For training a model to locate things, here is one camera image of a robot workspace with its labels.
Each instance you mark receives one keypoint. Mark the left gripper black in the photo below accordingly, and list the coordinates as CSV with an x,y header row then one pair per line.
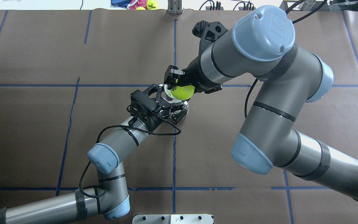
x,y
149,119

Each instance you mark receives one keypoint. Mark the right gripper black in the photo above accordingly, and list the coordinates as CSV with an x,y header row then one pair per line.
x,y
196,75

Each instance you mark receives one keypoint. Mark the yellow tennis ball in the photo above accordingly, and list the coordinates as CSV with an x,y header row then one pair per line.
x,y
183,93

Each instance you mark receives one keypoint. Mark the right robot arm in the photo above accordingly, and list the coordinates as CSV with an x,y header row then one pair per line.
x,y
263,44

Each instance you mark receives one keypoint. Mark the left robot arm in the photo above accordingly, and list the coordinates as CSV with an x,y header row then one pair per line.
x,y
102,187

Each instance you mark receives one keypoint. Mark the spare tennis ball on desk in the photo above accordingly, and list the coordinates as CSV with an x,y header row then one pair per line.
x,y
152,4

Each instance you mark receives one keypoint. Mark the small metal cup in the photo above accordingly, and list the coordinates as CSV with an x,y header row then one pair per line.
x,y
307,5

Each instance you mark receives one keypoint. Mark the aluminium frame post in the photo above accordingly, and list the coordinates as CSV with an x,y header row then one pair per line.
x,y
175,7

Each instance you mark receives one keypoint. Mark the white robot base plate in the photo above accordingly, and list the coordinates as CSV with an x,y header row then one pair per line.
x,y
173,219

